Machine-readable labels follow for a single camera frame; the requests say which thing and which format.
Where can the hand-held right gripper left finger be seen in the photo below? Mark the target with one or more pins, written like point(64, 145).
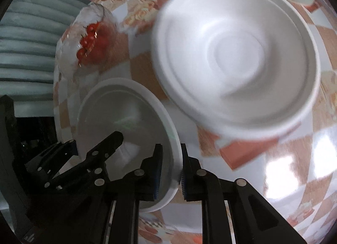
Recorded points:
point(157, 178)

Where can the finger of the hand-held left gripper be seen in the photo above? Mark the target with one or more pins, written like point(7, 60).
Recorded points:
point(102, 149)
point(52, 159)

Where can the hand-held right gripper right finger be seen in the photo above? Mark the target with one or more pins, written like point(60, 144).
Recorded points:
point(183, 186)

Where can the white foam bowl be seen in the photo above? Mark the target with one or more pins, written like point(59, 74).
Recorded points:
point(126, 138)
point(237, 57)

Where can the checkered printed tablecloth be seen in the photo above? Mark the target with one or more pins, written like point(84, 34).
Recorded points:
point(142, 67)

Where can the clear glass bowl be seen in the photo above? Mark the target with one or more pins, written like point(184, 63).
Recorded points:
point(68, 57)

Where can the red cherry tomatoes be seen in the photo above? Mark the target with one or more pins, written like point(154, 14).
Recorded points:
point(88, 40)

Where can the grey green curtain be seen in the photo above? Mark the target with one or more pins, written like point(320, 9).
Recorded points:
point(31, 36)

